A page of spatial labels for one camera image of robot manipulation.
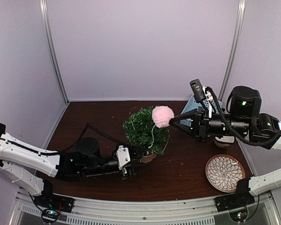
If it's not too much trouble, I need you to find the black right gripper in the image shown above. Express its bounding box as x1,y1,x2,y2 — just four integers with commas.
169,106,251,144

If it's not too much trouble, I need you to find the burlap tree pot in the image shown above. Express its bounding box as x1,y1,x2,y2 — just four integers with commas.
140,151,157,164

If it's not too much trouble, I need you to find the pink pompom ornament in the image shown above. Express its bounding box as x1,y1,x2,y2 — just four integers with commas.
148,105,175,148

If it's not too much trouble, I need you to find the small green christmas tree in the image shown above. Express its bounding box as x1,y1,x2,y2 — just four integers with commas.
123,106,170,155

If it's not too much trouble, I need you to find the wire fairy light string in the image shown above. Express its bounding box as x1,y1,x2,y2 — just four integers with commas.
130,106,172,153

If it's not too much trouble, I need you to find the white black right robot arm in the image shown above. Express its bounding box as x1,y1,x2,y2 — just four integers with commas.
169,85,281,150

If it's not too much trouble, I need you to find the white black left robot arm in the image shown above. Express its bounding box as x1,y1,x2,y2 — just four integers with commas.
0,123,146,208

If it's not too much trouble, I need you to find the light blue plastic basket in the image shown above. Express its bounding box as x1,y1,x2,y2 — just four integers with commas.
181,93,224,127

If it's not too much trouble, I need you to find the white ceramic bowl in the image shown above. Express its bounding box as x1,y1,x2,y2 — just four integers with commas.
214,136,235,149

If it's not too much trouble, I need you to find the floral patterned plate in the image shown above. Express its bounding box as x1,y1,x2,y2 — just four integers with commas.
205,154,245,193

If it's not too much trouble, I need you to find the left circuit board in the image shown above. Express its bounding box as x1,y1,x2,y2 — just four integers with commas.
41,209,60,223

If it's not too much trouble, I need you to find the circuit board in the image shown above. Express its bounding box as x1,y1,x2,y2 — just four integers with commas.
229,209,248,223
41,209,60,223

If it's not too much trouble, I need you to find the right circuit board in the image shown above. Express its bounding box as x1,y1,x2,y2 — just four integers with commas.
229,209,248,223

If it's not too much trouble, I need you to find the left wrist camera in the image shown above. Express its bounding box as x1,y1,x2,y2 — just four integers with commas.
116,144,147,171

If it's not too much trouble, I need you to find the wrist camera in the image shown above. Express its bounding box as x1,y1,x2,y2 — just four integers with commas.
116,144,147,171
189,79,215,118

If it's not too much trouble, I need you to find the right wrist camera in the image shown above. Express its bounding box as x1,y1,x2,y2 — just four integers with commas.
189,79,215,118

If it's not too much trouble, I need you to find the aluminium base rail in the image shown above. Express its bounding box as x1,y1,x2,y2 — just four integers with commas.
9,182,281,225

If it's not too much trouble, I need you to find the black braided right cable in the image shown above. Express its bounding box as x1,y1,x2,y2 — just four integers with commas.
206,86,281,146

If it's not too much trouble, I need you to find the black braided cable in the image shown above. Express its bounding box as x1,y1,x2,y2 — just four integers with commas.
206,86,281,146
37,123,132,157

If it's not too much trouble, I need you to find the black braided left cable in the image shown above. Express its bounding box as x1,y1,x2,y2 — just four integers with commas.
37,123,132,157

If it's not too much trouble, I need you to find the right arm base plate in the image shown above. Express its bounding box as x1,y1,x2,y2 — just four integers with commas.
214,193,255,212

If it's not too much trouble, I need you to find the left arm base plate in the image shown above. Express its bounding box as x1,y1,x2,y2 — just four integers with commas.
34,194,74,213

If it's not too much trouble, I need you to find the right aluminium corner post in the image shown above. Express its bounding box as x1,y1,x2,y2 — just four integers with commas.
219,0,246,101

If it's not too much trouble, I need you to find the aluminium corner post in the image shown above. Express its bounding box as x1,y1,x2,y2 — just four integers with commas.
39,0,69,105
219,0,246,101

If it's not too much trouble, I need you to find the left aluminium corner post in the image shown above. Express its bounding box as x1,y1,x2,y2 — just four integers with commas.
39,0,69,105

